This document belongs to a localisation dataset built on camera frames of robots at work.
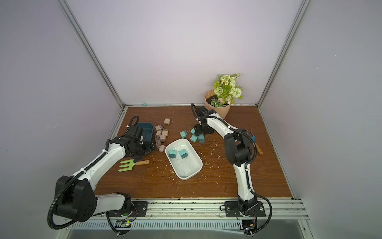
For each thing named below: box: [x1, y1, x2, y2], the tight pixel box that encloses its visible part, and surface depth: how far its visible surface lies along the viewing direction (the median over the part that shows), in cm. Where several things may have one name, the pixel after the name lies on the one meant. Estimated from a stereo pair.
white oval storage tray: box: [165, 138, 203, 181], surface depth 92 cm
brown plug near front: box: [158, 144, 167, 153], surface depth 96 cm
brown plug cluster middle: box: [159, 134, 167, 143], surface depth 102 cm
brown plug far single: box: [163, 117, 171, 125], surface depth 111 cm
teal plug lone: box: [179, 149, 189, 159], surface depth 93 cm
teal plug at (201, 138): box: [198, 133, 205, 144], surface depth 99 cm
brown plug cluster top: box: [155, 124, 165, 131], surface depth 106 cm
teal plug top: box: [190, 134, 198, 143], surface depth 100 cm
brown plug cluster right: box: [161, 127, 169, 137], surface depth 103 cm
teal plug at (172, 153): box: [169, 149, 177, 158], surface depth 93 cm
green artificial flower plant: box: [210, 73, 244, 109], surface depth 94 cm
